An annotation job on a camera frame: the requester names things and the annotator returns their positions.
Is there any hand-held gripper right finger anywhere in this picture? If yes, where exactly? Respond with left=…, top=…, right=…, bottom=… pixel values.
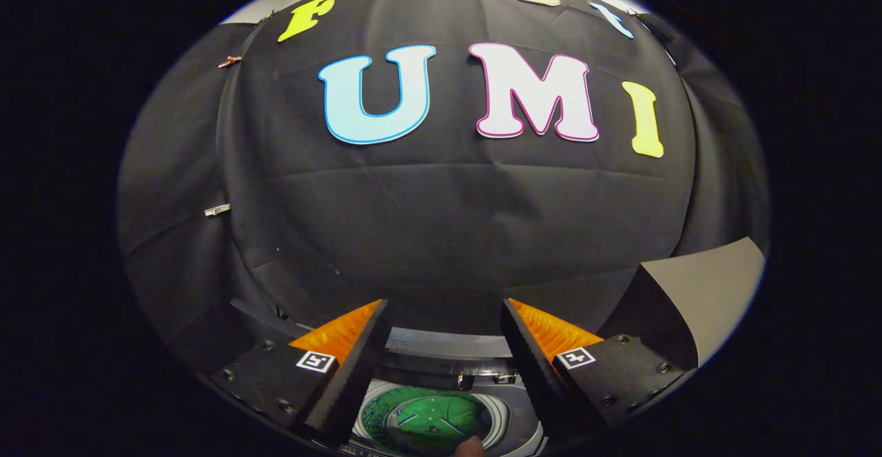
left=500, top=298, right=690, bottom=444

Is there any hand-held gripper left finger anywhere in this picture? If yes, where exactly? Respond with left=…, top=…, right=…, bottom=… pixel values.
left=209, top=298, right=395, bottom=447

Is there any dark grey washing machine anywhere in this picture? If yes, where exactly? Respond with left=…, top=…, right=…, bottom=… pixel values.
left=227, top=297, right=552, bottom=457

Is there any green polo shirt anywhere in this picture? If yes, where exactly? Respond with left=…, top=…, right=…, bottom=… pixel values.
left=363, top=388, right=486, bottom=454

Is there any black backdrop cloth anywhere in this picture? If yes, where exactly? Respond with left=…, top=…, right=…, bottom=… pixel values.
left=116, top=0, right=770, bottom=375

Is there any beige cabinet with grey top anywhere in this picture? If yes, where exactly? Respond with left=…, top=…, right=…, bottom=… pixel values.
left=598, top=236, right=767, bottom=369

